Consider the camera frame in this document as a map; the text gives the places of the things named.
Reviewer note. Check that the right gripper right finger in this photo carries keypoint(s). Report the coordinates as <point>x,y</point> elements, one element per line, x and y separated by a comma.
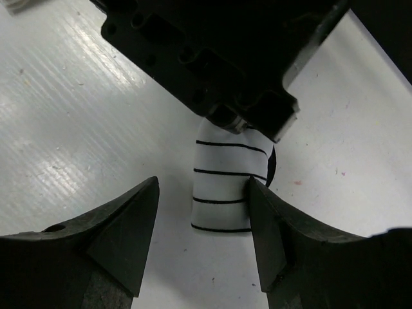
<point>305,263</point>

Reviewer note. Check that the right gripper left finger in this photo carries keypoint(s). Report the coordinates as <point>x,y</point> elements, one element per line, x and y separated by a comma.
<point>95,260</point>

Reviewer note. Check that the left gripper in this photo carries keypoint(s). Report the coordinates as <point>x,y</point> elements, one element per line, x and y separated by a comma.
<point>228,61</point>

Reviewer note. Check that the white sock with black lines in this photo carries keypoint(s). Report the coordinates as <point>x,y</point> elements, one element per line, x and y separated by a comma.
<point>223,164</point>

